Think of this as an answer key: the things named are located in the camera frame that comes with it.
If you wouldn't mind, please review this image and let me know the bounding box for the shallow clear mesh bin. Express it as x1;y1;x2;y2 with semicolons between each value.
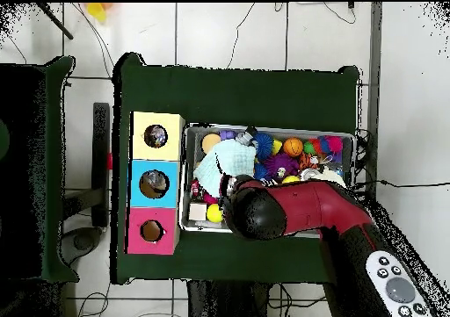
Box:
178;123;355;241

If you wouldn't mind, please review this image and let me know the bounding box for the black chair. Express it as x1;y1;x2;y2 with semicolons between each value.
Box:
62;102;113;265

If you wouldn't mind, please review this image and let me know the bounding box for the pink spiky ball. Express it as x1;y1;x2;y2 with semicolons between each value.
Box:
324;135;345;155

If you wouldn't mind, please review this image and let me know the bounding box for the cream yellow cloth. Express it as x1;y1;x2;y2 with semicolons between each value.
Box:
308;169;348;189

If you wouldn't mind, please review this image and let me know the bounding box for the green cloth side table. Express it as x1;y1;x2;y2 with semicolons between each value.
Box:
0;55;77;283

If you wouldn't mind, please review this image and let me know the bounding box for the multicolour cartoon print cloth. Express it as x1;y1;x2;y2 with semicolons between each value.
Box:
146;126;168;147

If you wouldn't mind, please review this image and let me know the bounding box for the mint green cloth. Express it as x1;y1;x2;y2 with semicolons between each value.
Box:
193;139;257;198

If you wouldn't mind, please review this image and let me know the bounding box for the black cable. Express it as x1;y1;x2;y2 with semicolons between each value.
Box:
226;2;258;70
353;128;450;198

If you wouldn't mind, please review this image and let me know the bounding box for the small wooden cube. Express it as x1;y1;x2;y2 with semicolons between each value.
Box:
188;202;208;222

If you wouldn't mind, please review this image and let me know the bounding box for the orange toy basketball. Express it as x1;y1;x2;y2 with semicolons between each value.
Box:
283;137;304;158

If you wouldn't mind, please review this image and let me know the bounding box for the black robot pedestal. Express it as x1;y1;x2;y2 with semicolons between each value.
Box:
185;280;277;317

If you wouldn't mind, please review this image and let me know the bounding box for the clear plastic packet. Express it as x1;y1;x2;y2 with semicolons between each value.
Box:
146;172;169;196

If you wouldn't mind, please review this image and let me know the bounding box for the peach orange ball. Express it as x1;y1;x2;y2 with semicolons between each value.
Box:
200;133;222;155

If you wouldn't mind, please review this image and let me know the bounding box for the wooden box with three holes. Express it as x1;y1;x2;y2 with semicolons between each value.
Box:
126;111;186;256

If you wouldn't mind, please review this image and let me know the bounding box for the grey metal beam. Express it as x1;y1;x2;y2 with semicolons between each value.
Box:
360;2;384;205

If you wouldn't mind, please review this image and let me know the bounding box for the black rod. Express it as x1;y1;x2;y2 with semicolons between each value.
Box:
34;3;75;40

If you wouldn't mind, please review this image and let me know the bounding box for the yellow floor object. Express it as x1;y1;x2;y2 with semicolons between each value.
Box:
85;3;110;23

